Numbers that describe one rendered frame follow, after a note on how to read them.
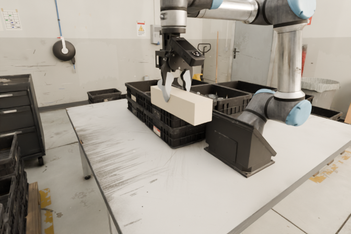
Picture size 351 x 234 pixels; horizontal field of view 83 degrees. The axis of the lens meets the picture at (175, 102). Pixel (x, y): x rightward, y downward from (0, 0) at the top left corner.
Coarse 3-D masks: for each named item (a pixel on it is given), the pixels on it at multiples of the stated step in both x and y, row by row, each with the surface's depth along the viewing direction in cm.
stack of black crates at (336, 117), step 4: (312, 108) 213; (316, 108) 210; (320, 108) 207; (324, 108) 204; (312, 112) 214; (316, 112) 211; (320, 112) 207; (324, 112) 204; (328, 112) 202; (332, 112) 199; (336, 112) 196; (340, 112) 193; (320, 116) 183; (324, 116) 205; (328, 116) 202; (332, 116) 181; (336, 116) 184; (336, 120) 189
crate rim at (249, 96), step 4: (208, 84) 156; (212, 84) 157; (228, 88) 143; (196, 92) 131; (244, 92) 131; (204, 96) 122; (240, 96) 122; (244, 96) 123; (248, 96) 124; (216, 100) 113; (220, 100) 113; (224, 100) 114; (228, 100) 116; (232, 100) 118; (236, 100) 120; (240, 100) 122; (220, 104) 114
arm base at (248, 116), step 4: (244, 112) 96; (248, 112) 94; (252, 112) 93; (256, 112) 92; (240, 116) 95; (244, 116) 93; (248, 116) 92; (252, 116) 92; (256, 116) 91; (260, 116) 91; (244, 120) 91; (248, 120) 91; (252, 120) 90; (256, 120) 91; (260, 120) 91; (264, 120) 92; (252, 124) 90; (256, 124) 90; (260, 124) 91; (264, 124) 93; (260, 128) 90; (260, 132) 90
